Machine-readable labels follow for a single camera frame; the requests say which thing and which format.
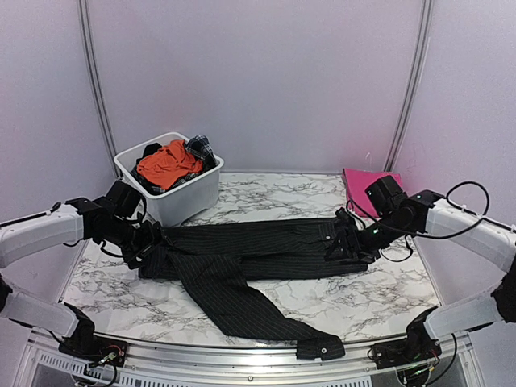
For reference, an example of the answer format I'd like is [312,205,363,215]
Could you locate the aluminium wall post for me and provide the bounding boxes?
[384,0,435,172]
[77,0,122,179]

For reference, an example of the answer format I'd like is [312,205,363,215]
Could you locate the white plastic laundry bin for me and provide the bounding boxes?
[114,132,224,227]

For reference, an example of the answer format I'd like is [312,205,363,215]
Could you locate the aluminium front rail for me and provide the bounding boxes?
[13,330,485,386]

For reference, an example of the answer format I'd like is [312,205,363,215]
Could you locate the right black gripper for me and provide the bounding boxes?
[324,211,412,266]

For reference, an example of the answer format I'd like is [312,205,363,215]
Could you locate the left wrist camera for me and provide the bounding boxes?
[105,180,147,218]

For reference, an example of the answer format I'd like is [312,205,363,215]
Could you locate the black striped garment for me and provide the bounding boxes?
[139,218,368,360]

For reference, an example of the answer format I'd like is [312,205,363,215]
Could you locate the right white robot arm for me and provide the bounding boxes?
[325,186,515,361]

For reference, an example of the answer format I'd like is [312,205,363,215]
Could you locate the plaid grey garment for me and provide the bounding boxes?
[185,135,214,163]

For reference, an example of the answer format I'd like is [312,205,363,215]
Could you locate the right aluminium wall post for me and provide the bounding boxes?
[384,0,435,172]

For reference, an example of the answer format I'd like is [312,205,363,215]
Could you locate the magenta pink trousers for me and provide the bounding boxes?
[342,168,402,218]

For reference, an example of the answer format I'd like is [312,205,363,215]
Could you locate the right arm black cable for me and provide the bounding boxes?
[418,181,516,239]

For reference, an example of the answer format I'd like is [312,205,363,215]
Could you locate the black garment in bin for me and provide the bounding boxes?
[142,143,162,158]

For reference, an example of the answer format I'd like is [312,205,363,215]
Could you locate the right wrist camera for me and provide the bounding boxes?
[364,175,407,217]

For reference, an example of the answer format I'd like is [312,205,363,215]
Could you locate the orange garment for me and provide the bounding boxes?
[136,139,203,190]

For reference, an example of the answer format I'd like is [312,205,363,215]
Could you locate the left aluminium wall post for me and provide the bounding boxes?
[77,0,122,179]

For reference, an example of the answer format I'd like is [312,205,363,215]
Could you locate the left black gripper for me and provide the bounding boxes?
[99,215,173,270]

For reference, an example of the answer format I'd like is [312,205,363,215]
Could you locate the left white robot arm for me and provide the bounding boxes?
[1,198,161,359]

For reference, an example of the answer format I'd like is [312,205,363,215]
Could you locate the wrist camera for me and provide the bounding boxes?
[364,175,407,217]
[105,180,147,218]

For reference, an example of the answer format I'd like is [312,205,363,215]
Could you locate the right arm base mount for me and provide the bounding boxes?
[368,338,442,369]

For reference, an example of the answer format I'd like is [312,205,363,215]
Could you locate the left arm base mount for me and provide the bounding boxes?
[58,302,128,367]

